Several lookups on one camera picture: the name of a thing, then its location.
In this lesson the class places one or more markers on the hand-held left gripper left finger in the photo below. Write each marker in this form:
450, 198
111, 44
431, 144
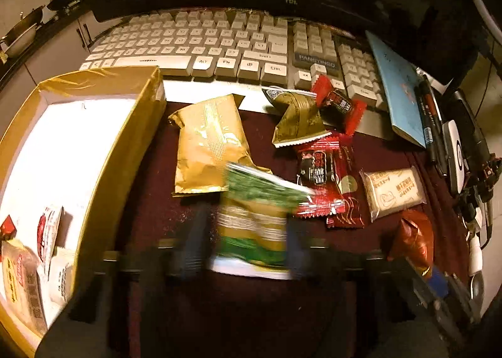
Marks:
195, 234

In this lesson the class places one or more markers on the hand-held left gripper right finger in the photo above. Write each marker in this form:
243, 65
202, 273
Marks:
296, 242

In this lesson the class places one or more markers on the black and white device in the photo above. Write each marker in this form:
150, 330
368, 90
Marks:
457, 154

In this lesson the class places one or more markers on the white paper sheet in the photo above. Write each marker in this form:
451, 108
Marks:
211, 93

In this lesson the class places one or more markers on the dark red snack packet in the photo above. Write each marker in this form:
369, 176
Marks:
351, 209

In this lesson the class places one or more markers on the red packet with black label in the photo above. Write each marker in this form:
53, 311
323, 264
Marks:
321, 177

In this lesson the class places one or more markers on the olive gold snack packet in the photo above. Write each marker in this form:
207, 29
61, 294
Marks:
298, 118

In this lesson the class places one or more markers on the white packet with red print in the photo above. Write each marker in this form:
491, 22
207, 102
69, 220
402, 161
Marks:
49, 232

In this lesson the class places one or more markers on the green and gold snack packet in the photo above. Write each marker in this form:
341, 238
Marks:
255, 220

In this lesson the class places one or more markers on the orange-brown snack packet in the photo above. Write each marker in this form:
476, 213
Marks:
411, 240

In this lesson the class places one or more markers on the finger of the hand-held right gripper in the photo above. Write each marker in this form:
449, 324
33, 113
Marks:
437, 285

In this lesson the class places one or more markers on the black marker pen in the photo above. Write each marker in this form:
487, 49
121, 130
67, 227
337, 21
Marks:
427, 118

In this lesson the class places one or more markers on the grey cabinet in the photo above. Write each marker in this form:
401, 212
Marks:
51, 52

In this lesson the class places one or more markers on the yellow cardboard box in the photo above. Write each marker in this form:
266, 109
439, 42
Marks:
113, 138

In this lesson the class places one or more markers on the small red black candy packet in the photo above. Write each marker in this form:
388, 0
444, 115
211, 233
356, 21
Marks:
339, 105

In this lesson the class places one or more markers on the large gold snack packet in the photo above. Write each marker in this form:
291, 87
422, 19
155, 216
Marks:
208, 146

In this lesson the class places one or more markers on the light blue notebook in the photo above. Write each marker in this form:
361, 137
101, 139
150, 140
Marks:
400, 95

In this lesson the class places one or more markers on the plain white snack packet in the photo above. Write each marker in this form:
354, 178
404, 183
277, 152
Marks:
60, 277

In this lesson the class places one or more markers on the beige computer keyboard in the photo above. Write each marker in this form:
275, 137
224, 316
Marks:
235, 48

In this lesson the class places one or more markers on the beige packet with red print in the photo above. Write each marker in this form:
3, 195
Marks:
23, 283

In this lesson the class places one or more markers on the cream white snack packet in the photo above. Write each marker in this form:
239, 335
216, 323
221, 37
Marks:
392, 193

